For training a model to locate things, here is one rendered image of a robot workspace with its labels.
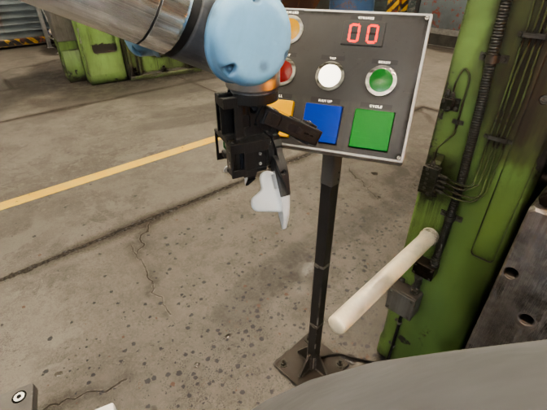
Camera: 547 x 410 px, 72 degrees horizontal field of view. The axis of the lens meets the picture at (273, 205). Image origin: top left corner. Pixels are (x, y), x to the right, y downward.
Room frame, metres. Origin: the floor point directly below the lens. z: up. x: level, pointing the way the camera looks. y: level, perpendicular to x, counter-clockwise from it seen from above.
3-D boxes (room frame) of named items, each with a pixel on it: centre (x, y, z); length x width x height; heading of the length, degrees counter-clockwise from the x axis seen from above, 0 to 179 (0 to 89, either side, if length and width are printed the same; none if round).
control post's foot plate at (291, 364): (0.84, -0.14, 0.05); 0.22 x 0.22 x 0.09; 45
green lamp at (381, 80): (0.73, -0.21, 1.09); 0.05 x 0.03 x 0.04; 45
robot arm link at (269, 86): (0.52, 0.03, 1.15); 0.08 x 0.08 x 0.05
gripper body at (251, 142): (0.52, 0.04, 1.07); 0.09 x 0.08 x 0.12; 116
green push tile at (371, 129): (0.69, -0.19, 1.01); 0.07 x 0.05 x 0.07; 70
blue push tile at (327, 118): (0.72, -0.10, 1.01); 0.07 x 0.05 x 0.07; 70
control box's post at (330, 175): (0.84, -0.15, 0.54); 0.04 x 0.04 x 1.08; 45
